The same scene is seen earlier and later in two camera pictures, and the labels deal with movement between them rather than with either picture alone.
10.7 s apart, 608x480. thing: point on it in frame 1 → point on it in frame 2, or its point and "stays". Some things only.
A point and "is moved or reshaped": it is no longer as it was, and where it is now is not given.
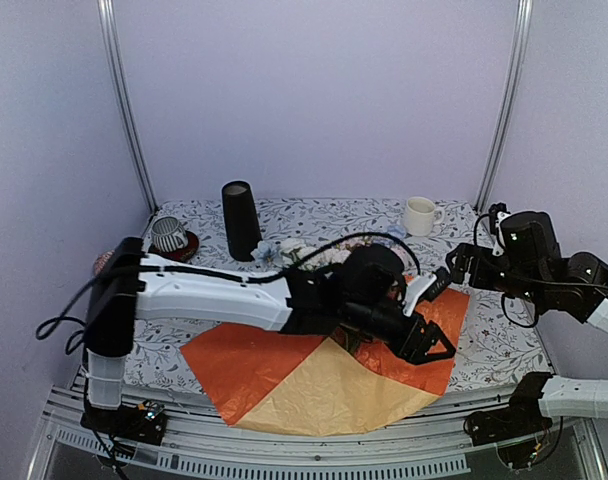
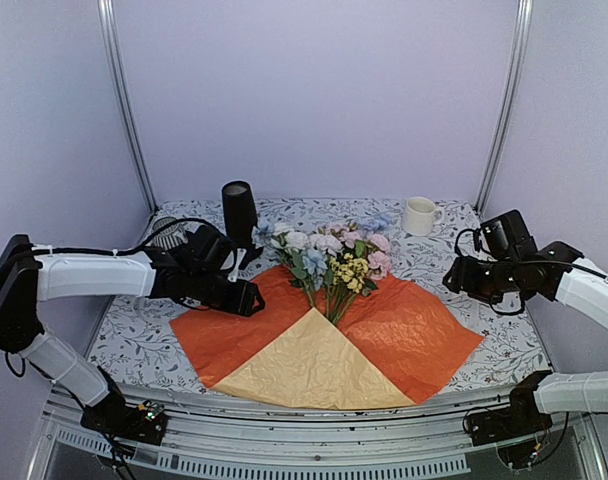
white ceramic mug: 420,215 stays
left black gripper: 419,349 → 236,306
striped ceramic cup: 168,234 stays
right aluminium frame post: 523,34 stays
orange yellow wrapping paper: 264,379 is moved or reshaped
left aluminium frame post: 109,28 stays
